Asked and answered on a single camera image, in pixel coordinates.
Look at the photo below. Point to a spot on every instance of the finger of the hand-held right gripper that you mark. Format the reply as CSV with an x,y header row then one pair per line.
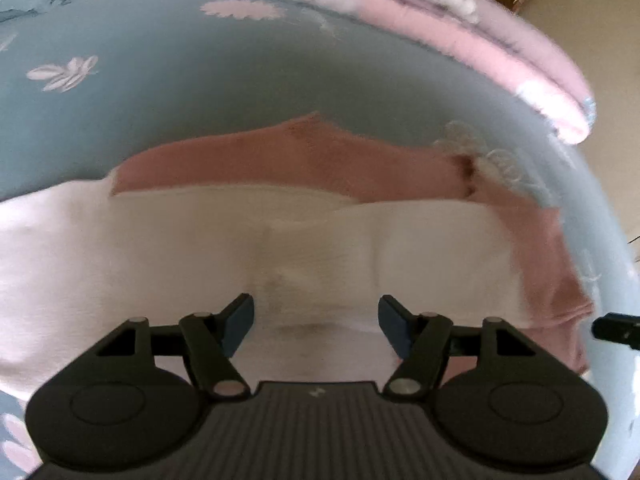
x,y
617,329

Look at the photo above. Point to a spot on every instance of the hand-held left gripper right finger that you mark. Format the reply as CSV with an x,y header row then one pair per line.
x,y
395,329

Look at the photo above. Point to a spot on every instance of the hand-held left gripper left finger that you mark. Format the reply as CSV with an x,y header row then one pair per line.
x,y
240,326

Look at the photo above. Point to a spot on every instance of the pink and white sweater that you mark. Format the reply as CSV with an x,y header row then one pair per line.
x,y
300,220

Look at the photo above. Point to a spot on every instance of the pink floral quilt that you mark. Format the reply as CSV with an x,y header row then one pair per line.
x,y
500,45

